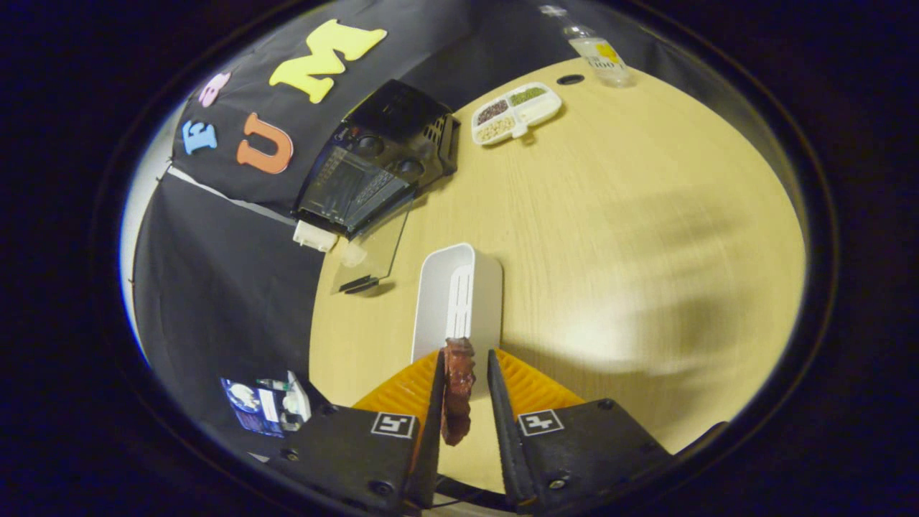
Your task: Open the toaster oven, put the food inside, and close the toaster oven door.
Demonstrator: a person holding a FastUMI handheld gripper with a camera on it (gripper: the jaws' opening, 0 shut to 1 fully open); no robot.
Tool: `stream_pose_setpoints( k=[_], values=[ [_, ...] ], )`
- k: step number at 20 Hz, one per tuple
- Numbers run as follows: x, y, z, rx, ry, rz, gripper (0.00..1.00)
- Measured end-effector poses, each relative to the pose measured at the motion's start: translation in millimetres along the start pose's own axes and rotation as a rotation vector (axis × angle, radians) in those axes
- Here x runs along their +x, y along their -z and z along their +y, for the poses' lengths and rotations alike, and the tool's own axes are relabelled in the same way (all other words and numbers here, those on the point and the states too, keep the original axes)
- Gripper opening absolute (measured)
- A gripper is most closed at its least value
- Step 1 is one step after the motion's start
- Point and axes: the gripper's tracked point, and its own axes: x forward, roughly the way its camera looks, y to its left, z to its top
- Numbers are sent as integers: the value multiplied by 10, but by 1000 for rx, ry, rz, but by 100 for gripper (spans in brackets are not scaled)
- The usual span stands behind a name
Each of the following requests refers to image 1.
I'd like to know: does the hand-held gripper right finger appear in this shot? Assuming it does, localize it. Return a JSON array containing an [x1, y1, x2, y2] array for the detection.
[[487, 350, 676, 513]]

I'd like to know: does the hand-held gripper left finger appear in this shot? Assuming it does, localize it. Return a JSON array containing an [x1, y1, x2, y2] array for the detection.
[[269, 350, 446, 511]]

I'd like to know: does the red meat steak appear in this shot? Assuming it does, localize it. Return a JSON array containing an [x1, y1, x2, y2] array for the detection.
[[440, 337, 477, 447]]

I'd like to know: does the black toaster oven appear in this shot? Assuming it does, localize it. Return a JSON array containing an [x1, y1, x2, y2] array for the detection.
[[293, 79, 461, 295]]

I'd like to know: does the white toaster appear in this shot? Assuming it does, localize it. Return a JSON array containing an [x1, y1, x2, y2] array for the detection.
[[293, 220, 338, 253]]

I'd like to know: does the white ribbed tray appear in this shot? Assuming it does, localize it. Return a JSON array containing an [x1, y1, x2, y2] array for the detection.
[[411, 243, 503, 363]]

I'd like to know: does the blue and white box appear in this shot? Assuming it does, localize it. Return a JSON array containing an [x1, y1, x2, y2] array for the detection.
[[221, 371, 312, 437]]

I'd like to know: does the white divided dish with beans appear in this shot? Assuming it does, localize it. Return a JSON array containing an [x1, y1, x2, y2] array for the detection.
[[471, 82, 563, 146]]

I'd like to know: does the clear plastic bottle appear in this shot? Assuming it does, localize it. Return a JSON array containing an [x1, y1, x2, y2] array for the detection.
[[538, 6, 636, 88]]

